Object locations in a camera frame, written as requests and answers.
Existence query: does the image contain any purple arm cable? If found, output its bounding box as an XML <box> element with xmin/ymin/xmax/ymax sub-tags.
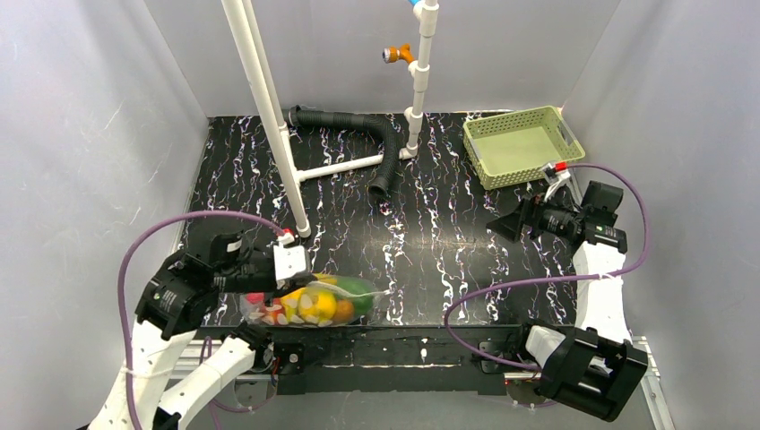
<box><xmin>117</xmin><ymin>211</ymin><xmax>286</xmax><ymax>430</ymax></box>
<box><xmin>443</xmin><ymin>163</ymin><xmax>652</xmax><ymax>372</ymax></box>

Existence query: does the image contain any orange brown fake bread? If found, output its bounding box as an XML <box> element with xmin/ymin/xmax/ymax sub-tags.
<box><xmin>332</xmin><ymin>299</ymin><xmax>355</xmax><ymax>325</ymax></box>

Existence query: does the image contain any white PVC pipe frame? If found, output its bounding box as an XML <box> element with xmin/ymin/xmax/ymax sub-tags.
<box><xmin>221</xmin><ymin>1</ymin><xmax>439</xmax><ymax>237</ymax></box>

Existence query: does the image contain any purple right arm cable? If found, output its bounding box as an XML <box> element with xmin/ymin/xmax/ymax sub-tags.
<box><xmin>443</xmin><ymin>163</ymin><xmax>652</xmax><ymax>372</ymax></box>

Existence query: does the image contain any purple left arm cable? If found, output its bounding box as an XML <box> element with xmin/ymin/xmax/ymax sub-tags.
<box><xmin>117</xmin><ymin>211</ymin><xmax>286</xmax><ymax>430</ymax></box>

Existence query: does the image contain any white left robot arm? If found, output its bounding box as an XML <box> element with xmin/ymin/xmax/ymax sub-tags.
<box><xmin>88</xmin><ymin>234</ymin><xmax>312</xmax><ymax>429</ymax></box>

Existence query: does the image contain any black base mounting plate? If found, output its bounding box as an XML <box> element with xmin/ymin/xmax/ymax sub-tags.
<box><xmin>195</xmin><ymin>322</ymin><xmax>571</xmax><ymax>397</ymax></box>

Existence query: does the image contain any red fake fruit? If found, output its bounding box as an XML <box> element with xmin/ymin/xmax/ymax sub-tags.
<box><xmin>240</xmin><ymin>293</ymin><xmax>283</xmax><ymax>326</ymax></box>

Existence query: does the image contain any green fake pepper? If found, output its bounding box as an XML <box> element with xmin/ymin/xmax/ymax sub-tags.
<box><xmin>336</xmin><ymin>277</ymin><xmax>376</xmax><ymax>315</ymax></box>

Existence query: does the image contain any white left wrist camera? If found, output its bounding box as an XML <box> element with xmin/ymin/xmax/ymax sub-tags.
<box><xmin>272</xmin><ymin>229</ymin><xmax>311</xmax><ymax>288</ymax></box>

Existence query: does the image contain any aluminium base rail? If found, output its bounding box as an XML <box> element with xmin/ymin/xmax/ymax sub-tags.
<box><xmin>160</xmin><ymin>335</ymin><xmax>678</xmax><ymax>430</ymax></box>

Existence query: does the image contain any clear zip top bag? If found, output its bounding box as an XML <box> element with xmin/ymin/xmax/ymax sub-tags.
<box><xmin>239</xmin><ymin>273</ymin><xmax>390</xmax><ymax>328</ymax></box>

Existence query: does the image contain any black corrugated hose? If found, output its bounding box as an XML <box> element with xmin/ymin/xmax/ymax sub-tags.
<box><xmin>287</xmin><ymin>105</ymin><xmax>402</xmax><ymax>198</ymax></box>

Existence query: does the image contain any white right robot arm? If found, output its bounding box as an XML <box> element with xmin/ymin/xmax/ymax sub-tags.
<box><xmin>487</xmin><ymin>181</ymin><xmax>648</xmax><ymax>422</ymax></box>

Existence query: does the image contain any orange spigot valve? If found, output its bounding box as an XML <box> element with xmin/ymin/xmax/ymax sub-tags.
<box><xmin>382</xmin><ymin>44</ymin><xmax>415</xmax><ymax>65</ymax></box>

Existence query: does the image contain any yellow fake lemon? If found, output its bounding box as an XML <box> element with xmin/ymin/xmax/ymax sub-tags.
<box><xmin>298</xmin><ymin>290</ymin><xmax>337</xmax><ymax>324</ymax></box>

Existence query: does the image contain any yellow fake banana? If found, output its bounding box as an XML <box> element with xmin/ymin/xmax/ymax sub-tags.
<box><xmin>281</xmin><ymin>273</ymin><xmax>338</xmax><ymax>327</ymax></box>

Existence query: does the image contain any pale green perforated basket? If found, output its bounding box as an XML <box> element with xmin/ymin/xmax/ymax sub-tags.
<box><xmin>463</xmin><ymin>106</ymin><xmax>585</xmax><ymax>190</ymax></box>

